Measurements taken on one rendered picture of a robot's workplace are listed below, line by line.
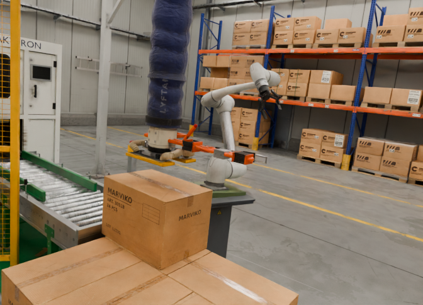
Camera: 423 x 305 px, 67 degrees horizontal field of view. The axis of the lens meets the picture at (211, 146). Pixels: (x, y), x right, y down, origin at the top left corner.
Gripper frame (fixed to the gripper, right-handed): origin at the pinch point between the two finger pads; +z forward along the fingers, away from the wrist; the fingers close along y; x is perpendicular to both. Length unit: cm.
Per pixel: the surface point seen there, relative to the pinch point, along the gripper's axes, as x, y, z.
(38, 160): -89, -252, -71
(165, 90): -80, -11, -12
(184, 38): -73, 9, -36
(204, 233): -47, -48, 67
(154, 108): -83, -21, -6
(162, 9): -86, 12, -49
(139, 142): -80, -50, 3
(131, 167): -39, -138, -15
